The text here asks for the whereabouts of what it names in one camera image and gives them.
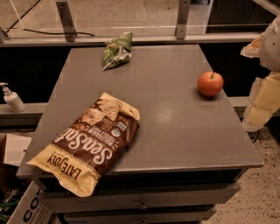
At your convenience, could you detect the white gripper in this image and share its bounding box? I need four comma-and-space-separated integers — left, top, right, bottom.
241, 15, 280, 132

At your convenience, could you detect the red apple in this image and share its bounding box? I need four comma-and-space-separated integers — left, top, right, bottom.
197, 71, 224, 97

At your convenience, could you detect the green jalapeno chip bag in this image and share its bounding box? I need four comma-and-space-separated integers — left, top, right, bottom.
102, 31, 133, 71

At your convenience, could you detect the brown Late July chip bag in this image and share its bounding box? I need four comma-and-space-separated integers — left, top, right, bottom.
28, 93, 140, 197

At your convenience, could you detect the upper drawer knob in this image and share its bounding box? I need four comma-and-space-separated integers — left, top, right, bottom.
138, 202, 148, 210

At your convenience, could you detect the white pump dispenser bottle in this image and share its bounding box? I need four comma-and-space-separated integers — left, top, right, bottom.
0, 82, 25, 113

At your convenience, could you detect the white cardboard box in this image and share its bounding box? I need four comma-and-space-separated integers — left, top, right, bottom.
7, 181, 53, 224

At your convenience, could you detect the right metal railing post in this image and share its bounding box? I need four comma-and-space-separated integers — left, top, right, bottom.
175, 0, 191, 39

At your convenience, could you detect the metal railing post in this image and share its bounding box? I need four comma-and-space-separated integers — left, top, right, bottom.
56, 0, 76, 42
175, 0, 191, 39

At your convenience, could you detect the left metal railing post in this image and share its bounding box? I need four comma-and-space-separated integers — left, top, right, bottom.
56, 0, 76, 42

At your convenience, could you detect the black cable on floor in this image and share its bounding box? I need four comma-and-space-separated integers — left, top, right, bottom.
4, 0, 95, 38

